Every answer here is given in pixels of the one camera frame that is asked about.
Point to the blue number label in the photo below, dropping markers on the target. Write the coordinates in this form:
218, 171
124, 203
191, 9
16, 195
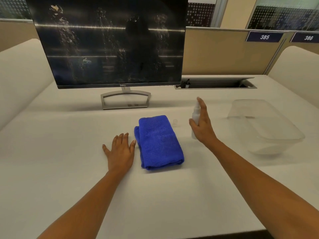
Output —
264, 37
307, 37

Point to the clear bottle cap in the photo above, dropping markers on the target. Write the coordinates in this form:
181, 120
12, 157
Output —
175, 122

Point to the beige partition panel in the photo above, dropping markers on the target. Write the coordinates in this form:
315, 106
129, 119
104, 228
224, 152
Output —
219, 52
314, 45
15, 34

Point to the blue microfibre cloth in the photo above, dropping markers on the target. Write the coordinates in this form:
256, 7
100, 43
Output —
159, 141

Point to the person's right hand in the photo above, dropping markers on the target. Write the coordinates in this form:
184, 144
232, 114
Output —
205, 129

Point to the glass door silver frame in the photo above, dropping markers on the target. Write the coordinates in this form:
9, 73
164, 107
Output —
202, 12

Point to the black Dell monitor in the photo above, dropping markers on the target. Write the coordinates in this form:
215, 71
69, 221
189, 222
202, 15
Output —
107, 47

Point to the dotted frosted glass window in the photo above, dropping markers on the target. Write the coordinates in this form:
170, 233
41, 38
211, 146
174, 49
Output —
12, 7
281, 9

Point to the white spray bottle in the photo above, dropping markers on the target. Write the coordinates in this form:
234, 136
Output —
195, 116

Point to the clear plastic container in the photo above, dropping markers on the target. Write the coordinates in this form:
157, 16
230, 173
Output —
274, 126

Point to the person's left hand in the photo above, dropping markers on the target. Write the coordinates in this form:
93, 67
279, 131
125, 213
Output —
120, 156

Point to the person's left forearm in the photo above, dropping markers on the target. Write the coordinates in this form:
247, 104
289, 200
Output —
82, 209

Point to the person's right forearm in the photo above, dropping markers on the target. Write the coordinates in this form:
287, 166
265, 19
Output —
261, 186

